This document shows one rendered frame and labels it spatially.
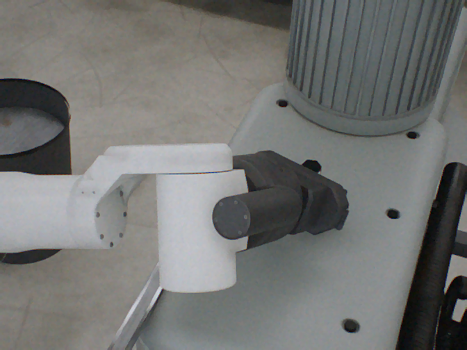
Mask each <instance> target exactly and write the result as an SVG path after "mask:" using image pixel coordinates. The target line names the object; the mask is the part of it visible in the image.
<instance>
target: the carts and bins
mask: <svg viewBox="0 0 467 350"><path fill-rule="evenodd" d="M59 95H60V96H59ZM61 97H62V98H63V99H62V98H61ZM66 103H67V104H66ZM67 106H68V107H69V108H70V106H69V104H68V102H67V99H66V98H65V97H64V96H63V95H62V94H61V93H60V92H59V91H58V90H56V89H54V88H52V87H51V86H50V85H47V84H44V83H41V82H37V81H33V80H29V79H22V78H6V79H3V78H0V172H21V173H26V174H34V175H72V167H71V148H70V130H69V123H70V120H71V113H70V115H69V114H68V107H67ZM60 250H62V249H31V250H27V251H23V252H19V253H6V254H5V257H4V259H3V260H2V261H1V262H3V263H10V264H21V265H23V264H30V263H37V262H38V261H41V260H45V259H47V258H50V257H52V256H53V255H54V254H55V253H58V252H59V251H60Z"/></svg>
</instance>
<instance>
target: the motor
mask: <svg viewBox="0 0 467 350"><path fill-rule="evenodd" d="M464 3H465V0H293V9H292V17H291V24H290V32H289V40H288V55H287V63H286V72H285V77H284V92H285V94H286V96H287V97H288V100H289V101H290V103H291V104H292V106H293V107H294V108H295V109H296V110H298V112H299V113H301V114H302V115H304V116H305V117H306V118H307V119H310V120H311V121H313V122H315V123H316V124H318V125H321V126H323V127H325V128H328V129H331V130H334V131H338V132H342V133H348V134H353V135H388V134H392V133H398V132H402V131H405V130H406V129H409V128H411V127H413V126H416V125H418V124H419V123H422V121H423V120H424V119H426V118H428V117H429V114H430V113H431V111H433V109H434V106H435V103H436V98H437V97H438V94H439V88H440V84H441V81H442V78H443V73H444V69H445V66H446V63H447V61H448V55H450V49H451V45H452V43H453V39H454V34H455V33H456V30H457V24H458V23H459V18H460V15H461V13H462V9H463V6H464Z"/></svg>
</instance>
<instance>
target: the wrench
mask: <svg viewBox="0 0 467 350"><path fill-rule="evenodd" d="M164 290H165V289H164V288H162V287H161V286H160V285H159V267H158V262H157V263H156V266H155V268H154V270H153V272H152V273H151V274H150V275H149V278H148V279H147V282H146V283H145V285H144V287H143V289H141V291H140V294H139V295H138V298H137V299H136V301H134V303H133V306H132V307H131V309H130V312H129V314H127V316H126V317H125V320H124V322H123V323H122V324H121V326H120V328H119V330H118V332H117V334H116V335H115V337H114V338H113V341H112V342H111V344H110V346H109V347H108V349H107V350H132V348H133V347H134V346H135V344H136V341H137V339H138V338H139V335H140V334H141V333H142V330H143V328H144V327H145V324H146V323H147V321H148V319H149V318H150V316H151V313H152V311H153V309H154V308H155V307H156V304H157V303H158V300H159V299H160V297H161V295H162V293H163V292H164Z"/></svg>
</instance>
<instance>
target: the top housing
mask: <svg viewBox="0 0 467 350"><path fill-rule="evenodd" d="M448 142H449V139H448V134H447V133H446V131H445V129H444V127H443V126H442V124H441V123H439V122H438V121H437V120H436V119H434V118H432V117H430V116H429V117H428V118H426V119H424V120H423V121H422V123H419V124H418V125H416V126H413V127H411V128H409V129H406V130H405V131H402V132H398V133H392V134H388V135H353V134H348V133H342V132H338V131H334V130H331V129H328V128H325V127H323V126H321V125H318V124H316V123H315V122H313V121H311V120H310V119H307V118H306V117H305V116H304V115H302V114H301V113H300V112H298V110H296V109H295V108H294V107H293V106H292V104H291V103H290V101H289V100H288V97H287V96H286V94H285V92H284V83H275V84H272V85H269V86H267V87H265V89H263V90H261V91H260V92H259V93H258V95H257V96H256V98H255V100H254V102H253V104H251V106H250V107H249V110H248V111H247V113H246V115H245V116H244V118H243V120H242V122H241V123H240V124H239V126H238V128H237V129H236V131H235V133H234V135H233V137H232V138H231V140H230V141H229V143H228V146H229V147H230V148H231V151H232V155H233V156H234V155H241V154H249V153H256V152H258V151H267V150H272V151H274V152H277V153H279V154H281V155H283V156H285V158H288V159H290V160H292V161H294V162H296V163H298V164H302V163H304V162H305V161H306V160H317V161H318V162H319V164H320V165H322V170H321V172H320V175H323V176H325V177H327V178H329V179H331V180H333V181H334V182H336V183H338V184H340V185H342V186H343V188H345V189H346V190H347V195H346V197H347V200H348V203H349V207H348V210H349V213H348V216H347V218H346V220H345V223H344V226H343V228H342V230H340V231H338V230H336V229H332V230H329V231H325V232H323V233H319V234H317V235H313V234H311V233H308V232H306V231H305V232H302V233H298V234H295V235H291V234H288V235H285V236H284V237H282V238H280V239H278V240H277V241H274V242H271V243H268V244H263V245H261V246H258V247H254V248H252V249H248V250H245V251H241V252H240V253H236V282H235V284H234V285H233V286H232V287H229V288H226V289H223V290H216V291H212V292H202V293H180V292H170V291H167V290H164V292H163V293H162V295H161V297H160V299H159V300H158V303H157V304H156V307H155V308H154V309H153V311H152V313H151V316H150V318H149V319H148V321H147V323H146V324H145V327H144V328H143V330H142V333H141V334H140V335H139V338H138V339H137V341H136V349H137V350H395V348H396V345H397V341H398V336H399V333H400V327H401V325H402V319H403V316H404V311H405V308H406V304H407V300H408V297H409V293H410V291H409V290H410V289H411V284H412V280H413V279H412V278H413V275H414V272H415V267H417V264H416V263H418V258H419V255H420V250H421V244H422V242H423V236H424V233H425V229H426V225H427V222H428V221H427V220H428V219H429V214H430V211H431V207H432V203H433V200H434V195H435V192H436V189H437V185H438V183H439V177H440V174H441V169H443V163H444V160H445V155H446V151H447V149H448Z"/></svg>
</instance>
